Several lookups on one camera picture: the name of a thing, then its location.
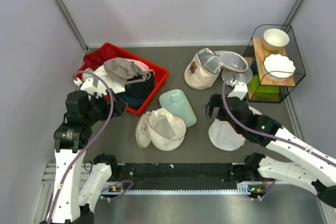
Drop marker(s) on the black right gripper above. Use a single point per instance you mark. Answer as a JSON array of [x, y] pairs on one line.
[[215, 100]]

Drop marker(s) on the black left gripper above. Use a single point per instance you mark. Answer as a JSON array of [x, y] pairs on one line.
[[103, 99]]

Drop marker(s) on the white bra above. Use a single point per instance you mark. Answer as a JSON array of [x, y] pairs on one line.
[[107, 77]]

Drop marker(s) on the grey taupe bra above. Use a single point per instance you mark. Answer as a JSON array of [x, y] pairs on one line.
[[133, 69]]

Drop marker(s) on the white mesh bra laundry bag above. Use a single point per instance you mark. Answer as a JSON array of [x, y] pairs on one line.
[[161, 128]]

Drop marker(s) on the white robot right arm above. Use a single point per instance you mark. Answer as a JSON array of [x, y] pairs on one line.
[[309, 169]]

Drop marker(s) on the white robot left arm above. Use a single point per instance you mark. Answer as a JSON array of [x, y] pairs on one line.
[[71, 202]]

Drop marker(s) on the cream bear laundry bag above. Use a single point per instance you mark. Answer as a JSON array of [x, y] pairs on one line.
[[203, 69]]

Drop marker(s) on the white pink-trimmed mesh bag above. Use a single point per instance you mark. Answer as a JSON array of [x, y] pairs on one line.
[[224, 137]]

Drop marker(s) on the dark blue garment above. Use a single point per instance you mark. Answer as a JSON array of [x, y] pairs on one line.
[[137, 91]]

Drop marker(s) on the red plastic bin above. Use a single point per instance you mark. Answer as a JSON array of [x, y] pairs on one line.
[[161, 75]]

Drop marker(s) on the light green ceramic tray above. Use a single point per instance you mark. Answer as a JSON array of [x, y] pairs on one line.
[[176, 102]]

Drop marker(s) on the pink garment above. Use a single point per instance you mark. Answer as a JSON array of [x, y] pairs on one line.
[[144, 67]]

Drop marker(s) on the green container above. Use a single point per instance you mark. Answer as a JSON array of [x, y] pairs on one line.
[[258, 92]]

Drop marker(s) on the teal item behind rack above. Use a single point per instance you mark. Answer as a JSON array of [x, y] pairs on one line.
[[254, 67]]

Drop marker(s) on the red garment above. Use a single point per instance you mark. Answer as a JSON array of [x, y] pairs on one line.
[[97, 58]]

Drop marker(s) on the wooden shelf board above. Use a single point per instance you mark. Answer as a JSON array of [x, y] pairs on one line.
[[260, 54]]

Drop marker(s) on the white scalloped bowl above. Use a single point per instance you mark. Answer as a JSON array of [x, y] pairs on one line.
[[277, 67]]

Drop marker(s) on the white round bowl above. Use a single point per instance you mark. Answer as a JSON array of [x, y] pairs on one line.
[[275, 39]]

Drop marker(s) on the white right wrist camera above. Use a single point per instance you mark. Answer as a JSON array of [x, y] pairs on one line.
[[239, 89]]

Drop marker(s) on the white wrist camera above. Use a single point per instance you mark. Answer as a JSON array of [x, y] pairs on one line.
[[239, 89], [92, 85]]

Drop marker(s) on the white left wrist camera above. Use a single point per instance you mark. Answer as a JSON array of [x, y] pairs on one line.
[[92, 85]]

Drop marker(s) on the black wire shelf rack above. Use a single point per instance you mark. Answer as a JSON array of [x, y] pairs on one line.
[[292, 52]]

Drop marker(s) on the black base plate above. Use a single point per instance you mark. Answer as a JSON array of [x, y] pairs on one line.
[[181, 175]]

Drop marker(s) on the grey slotted cable duct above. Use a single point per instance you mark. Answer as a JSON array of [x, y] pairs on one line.
[[239, 189]]

